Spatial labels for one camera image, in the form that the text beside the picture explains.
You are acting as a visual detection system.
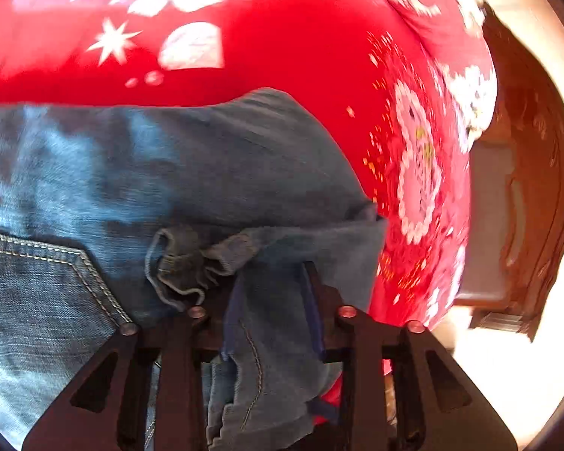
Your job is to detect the red rose bed blanket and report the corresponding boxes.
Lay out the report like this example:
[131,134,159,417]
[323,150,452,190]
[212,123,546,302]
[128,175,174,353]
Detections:
[0,0,497,325]

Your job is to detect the dark wooden headboard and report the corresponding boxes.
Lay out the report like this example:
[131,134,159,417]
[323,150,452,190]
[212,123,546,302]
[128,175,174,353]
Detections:
[456,5,564,338]

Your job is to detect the blue denim jeans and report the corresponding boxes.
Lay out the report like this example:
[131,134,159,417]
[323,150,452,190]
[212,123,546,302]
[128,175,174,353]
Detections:
[0,89,387,450]

